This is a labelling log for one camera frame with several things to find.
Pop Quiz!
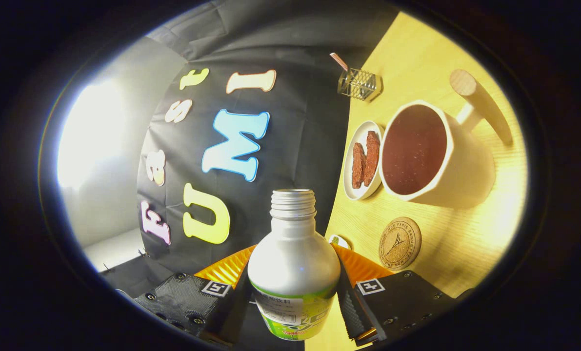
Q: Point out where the white oval plate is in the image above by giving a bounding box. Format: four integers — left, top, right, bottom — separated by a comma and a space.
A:
343, 120, 385, 201

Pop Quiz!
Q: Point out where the gold wire basket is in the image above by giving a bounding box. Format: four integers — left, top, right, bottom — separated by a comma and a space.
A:
338, 68, 383, 102

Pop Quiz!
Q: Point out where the round cork coaster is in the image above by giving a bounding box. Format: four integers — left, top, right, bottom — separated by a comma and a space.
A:
379, 217, 422, 271

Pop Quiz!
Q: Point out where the wooden table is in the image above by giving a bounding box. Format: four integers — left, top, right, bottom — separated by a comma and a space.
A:
304, 11, 529, 351

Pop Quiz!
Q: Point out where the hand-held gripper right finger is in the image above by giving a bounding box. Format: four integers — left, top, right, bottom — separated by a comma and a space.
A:
332, 244, 459, 347

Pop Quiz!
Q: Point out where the brown meat patty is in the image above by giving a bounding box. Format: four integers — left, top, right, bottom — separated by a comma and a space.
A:
362, 131, 381, 187
351, 142, 366, 190

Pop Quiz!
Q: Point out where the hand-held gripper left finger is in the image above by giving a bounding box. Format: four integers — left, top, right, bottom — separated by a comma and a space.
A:
134, 245, 257, 348

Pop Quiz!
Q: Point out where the black backdrop cloth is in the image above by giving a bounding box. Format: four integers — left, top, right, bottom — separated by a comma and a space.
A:
100, 0, 401, 351

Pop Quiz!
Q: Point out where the white cup with wooden handle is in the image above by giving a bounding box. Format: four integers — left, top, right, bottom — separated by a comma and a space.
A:
378, 69, 514, 209

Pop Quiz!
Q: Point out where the silver bottle with green label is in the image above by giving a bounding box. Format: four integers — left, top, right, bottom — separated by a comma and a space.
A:
247, 189, 341, 341

